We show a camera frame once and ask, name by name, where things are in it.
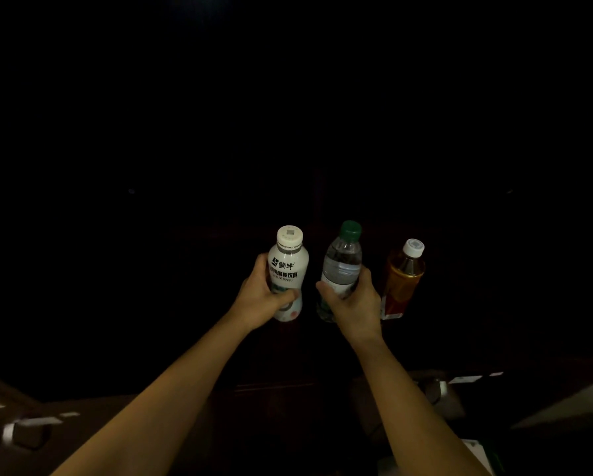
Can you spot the clear green-capped water bottle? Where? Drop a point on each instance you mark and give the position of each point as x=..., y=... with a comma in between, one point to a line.
x=342, y=262

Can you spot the pale cardboard flap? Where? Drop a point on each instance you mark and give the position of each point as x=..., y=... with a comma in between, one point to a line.
x=574, y=401

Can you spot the person's left forearm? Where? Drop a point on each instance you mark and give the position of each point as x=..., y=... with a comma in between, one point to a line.
x=162, y=406

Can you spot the person's right forearm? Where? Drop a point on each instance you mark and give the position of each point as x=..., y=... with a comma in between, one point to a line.
x=410, y=416

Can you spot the brown taped cardboard box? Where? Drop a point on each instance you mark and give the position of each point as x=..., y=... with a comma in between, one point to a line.
x=33, y=431
x=440, y=391

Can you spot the white milk drink bottle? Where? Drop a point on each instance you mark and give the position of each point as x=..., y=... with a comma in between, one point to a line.
x=289, y=265

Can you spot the person's right thumb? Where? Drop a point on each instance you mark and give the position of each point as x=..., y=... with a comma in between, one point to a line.
x=330, y=292

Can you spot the person's left thumb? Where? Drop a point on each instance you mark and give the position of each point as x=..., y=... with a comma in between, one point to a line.
x=284, y=298

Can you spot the person's right hand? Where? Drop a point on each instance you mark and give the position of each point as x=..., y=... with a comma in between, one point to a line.
x=358, y=312

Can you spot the person's left hand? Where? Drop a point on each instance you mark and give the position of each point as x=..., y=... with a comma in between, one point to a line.
x=256, y=299

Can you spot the amber white-capped tea bottle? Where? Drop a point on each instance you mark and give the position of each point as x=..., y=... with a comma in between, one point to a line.
x=401, y=285

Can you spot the white paper sheet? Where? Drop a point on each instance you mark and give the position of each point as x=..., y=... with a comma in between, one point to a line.
x=479, y=453

